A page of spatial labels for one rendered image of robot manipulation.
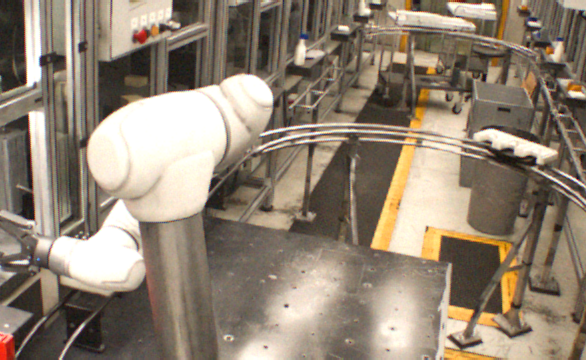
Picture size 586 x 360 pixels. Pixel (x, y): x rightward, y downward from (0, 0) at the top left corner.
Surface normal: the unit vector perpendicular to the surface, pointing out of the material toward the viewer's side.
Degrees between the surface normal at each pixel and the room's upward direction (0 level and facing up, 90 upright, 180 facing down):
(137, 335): 0
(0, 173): 90
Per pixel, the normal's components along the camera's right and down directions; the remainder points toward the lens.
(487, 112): -0.22, 0.37
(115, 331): 0.09, -0.92
